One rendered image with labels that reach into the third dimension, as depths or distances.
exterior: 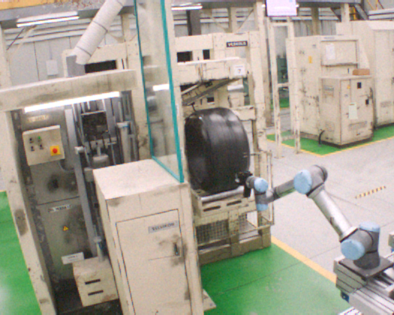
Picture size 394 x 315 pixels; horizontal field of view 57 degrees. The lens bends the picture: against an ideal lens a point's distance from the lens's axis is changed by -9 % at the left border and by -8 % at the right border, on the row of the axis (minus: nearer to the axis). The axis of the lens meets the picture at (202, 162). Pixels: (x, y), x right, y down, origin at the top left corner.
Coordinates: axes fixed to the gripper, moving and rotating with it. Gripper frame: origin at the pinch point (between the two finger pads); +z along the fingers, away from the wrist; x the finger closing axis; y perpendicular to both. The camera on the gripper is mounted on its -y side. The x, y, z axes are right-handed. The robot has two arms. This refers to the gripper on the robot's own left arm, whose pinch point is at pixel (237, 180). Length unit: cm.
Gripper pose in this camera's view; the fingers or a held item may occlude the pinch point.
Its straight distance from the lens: 258.9
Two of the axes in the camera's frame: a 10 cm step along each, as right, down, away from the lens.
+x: -9.3, 1.9, -3.2
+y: -1.4, -9.8, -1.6
